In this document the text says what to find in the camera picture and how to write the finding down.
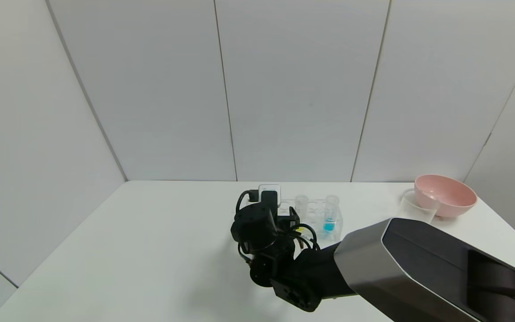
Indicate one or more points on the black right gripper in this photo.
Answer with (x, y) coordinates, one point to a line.
(289, 219)

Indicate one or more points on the test tube with yellow pigment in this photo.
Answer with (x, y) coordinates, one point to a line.
(301, 203)

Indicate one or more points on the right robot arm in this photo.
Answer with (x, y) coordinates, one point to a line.
(418, 268)

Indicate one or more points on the clear plastic test tube rack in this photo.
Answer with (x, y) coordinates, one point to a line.
(315, 214)

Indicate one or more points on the test tube with blue pigment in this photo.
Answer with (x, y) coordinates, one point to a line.
(329, 226)

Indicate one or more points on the clear plastic beaker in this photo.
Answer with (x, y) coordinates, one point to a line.
(418, 210)

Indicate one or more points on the pink bowl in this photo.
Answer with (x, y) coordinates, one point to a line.
(454, 192)

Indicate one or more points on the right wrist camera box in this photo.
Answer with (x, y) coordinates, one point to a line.
(269, 197)

